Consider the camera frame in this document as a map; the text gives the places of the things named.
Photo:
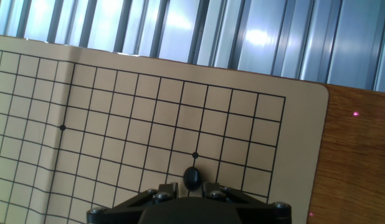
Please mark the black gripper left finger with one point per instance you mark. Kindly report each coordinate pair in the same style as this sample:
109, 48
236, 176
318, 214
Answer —
139, 203

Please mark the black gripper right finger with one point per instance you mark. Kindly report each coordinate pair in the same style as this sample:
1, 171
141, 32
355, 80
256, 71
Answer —
245, 203

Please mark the tan paper Go board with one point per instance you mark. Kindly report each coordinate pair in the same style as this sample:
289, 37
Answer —
117, 124

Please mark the wood grain table sheet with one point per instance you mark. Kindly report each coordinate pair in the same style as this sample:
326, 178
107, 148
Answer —
351, 155

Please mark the black Go stone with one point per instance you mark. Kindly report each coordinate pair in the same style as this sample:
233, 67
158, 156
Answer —
192, 178

